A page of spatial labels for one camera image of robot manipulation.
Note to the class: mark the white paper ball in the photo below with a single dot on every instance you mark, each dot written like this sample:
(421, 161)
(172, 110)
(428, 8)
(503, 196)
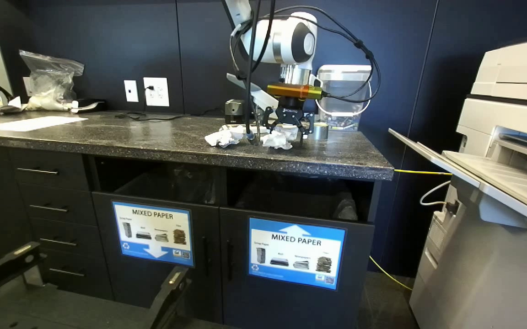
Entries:
(228, 138)
(278, 139)

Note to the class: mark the black counter cabinet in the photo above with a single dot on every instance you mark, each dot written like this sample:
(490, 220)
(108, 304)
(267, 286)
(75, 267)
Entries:
(172, 143)

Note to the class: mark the crinkled clear plastic bag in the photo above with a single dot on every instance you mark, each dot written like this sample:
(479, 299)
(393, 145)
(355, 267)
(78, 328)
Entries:
(49, 79)

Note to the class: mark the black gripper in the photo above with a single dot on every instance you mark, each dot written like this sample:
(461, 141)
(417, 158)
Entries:
(292, 110)

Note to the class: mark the small white wall plate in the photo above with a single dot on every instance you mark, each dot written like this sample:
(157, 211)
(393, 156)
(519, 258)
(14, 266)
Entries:
(130, 90)

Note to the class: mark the silver metal tape roll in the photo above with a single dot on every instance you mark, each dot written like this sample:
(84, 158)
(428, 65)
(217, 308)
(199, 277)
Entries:
(318, 130)

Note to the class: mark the clear plastic bucket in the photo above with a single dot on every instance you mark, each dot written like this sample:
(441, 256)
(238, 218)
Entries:
(344, 92)

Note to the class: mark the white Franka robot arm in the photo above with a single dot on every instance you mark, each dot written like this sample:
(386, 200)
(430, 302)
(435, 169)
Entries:
(287, 39)

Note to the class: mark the blue label with down arrow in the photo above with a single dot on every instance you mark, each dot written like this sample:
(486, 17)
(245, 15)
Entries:
(152, 235)

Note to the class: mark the large white office printer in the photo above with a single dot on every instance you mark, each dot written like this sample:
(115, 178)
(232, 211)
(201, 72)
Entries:
(494, 213)

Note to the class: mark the gold wrist camera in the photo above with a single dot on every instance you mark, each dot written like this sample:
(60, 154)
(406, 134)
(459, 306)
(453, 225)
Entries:
(292, 92)

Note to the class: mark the white power outlet plate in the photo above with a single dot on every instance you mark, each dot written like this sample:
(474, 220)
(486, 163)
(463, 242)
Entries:
(155, 92)

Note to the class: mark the blue label with up arrow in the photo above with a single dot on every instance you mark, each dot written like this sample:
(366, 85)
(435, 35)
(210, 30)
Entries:
(296, 253)

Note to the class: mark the black stand bar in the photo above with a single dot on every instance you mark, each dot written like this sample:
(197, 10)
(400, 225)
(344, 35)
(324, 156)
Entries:
(168, 299)
(7, 267)

